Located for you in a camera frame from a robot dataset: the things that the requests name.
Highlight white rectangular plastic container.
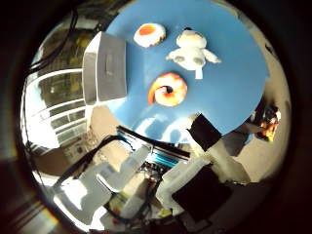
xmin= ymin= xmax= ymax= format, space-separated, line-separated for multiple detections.
xmin=81 ymin=31 xmax=129 ymax=106

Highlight thin black hanging cables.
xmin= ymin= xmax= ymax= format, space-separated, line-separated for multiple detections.
xmin=27 ymin=9 xmax=80 ymax=76

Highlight white window frame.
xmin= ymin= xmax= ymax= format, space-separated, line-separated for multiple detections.
xmin=21 ymin=67 xmax=90 ymax=149

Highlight fried egg plush toy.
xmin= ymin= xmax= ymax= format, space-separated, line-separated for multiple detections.
xmin=133 ymin=22 xmax=167 ymax=49

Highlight round blue table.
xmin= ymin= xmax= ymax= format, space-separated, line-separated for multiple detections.
xmin=105 ymin=0 xmax=271 ymax=144

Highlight orange shrimp plush toy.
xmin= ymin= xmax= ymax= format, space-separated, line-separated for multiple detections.
xmin=147 ymin=72 xmax=189 ymax=107

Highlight thick black hand cable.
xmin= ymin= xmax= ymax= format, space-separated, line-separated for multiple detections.
xmin=53 ymin=135 xmax=131 ymax=189

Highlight white plush figure toy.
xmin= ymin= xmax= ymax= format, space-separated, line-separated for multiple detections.
xmin=165 ymin=27 xmax=222 ymax=80

